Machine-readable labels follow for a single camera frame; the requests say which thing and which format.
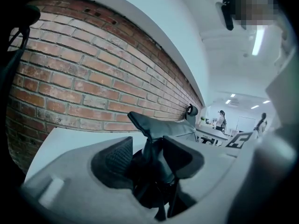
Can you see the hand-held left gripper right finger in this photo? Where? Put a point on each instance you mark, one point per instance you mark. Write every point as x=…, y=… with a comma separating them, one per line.
x=205, y=171

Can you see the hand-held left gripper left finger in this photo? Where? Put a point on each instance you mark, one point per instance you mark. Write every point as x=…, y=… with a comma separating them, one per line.
x=77, y=190

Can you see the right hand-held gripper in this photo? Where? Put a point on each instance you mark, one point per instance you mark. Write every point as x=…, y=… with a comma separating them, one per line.
x=240, y=140

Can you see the dark grey cloth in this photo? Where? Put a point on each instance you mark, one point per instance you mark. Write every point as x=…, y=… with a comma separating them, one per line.
x=163, y=128

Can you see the grey desk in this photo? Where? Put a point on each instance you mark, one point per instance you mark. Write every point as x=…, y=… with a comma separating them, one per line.
x=210, y=131

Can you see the black office chair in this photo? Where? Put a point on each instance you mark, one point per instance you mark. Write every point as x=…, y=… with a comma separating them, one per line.
x=192, y=110

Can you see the ceiling tube light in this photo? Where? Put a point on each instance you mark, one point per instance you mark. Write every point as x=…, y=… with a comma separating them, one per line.
x=257, y=42

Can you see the person's head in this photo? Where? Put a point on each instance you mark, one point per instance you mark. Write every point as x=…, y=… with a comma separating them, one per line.
x=254, y=3

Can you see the black head-worn camera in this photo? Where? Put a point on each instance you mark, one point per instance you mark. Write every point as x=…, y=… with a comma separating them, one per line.
x=227, y=13

